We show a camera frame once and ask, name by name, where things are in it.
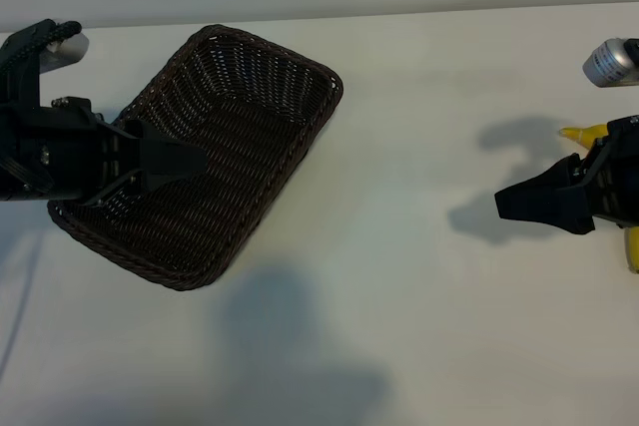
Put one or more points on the yellow banana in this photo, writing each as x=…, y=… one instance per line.
x=591, y=134

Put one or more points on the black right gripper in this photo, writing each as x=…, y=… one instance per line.
x=619, y=171

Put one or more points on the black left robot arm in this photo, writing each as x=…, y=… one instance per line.
x=15, y=156

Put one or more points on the dark brown wicker basket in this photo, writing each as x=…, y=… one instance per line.
x=239, y=146

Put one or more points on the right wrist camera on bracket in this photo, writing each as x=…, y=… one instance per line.
x=609, y=64

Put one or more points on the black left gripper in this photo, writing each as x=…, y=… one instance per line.
x=75, y=151

